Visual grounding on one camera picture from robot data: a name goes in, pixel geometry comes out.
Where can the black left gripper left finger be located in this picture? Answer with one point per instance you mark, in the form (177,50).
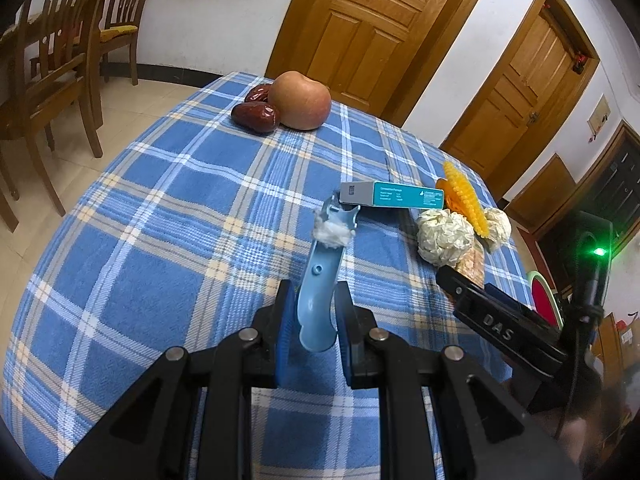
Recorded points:
(274,324)

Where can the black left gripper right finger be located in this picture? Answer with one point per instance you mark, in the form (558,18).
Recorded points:
(354,323)

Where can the light blue plastic holder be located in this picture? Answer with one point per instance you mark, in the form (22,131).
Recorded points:
(316,329)

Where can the white fluffy tissue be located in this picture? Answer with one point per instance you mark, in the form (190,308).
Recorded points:
(331,233)

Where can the cream paper ball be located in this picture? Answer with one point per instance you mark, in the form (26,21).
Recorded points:
(499,229)
(444,237)

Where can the green red watermelon bin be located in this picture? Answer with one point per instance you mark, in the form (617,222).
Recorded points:
(544,300)

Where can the teal white cardboard box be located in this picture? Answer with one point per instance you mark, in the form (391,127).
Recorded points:
(378,194)

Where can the blue plaid tablecloth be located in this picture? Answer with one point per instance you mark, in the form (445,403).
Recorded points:
(183,237)

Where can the yellow foam fruit net back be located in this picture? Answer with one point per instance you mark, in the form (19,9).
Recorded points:
(460,197)

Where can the small wooden cabinet door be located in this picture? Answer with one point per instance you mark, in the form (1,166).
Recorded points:
(542,196)

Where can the black entrance door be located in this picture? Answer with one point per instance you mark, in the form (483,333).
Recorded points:
(609,190)

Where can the red apple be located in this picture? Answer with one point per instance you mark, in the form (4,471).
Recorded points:
(303,103)

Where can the dark red jujube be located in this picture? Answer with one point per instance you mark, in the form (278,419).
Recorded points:
(259,93)
(259,117)

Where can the wooden door left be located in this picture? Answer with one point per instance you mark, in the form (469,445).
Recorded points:
(374,55)

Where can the wooden door right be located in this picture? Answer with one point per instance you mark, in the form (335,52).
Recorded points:
(526,98)

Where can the wooden chair near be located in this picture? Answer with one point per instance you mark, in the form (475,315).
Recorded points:
(50,49)

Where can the wooden chair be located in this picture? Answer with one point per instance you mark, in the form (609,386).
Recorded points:
(50,49)
(118,26)

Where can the wooden chair far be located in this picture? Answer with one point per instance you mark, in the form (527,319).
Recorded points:
(118,26)

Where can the wall electrical panel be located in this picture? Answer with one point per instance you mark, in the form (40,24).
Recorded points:
(599,116)

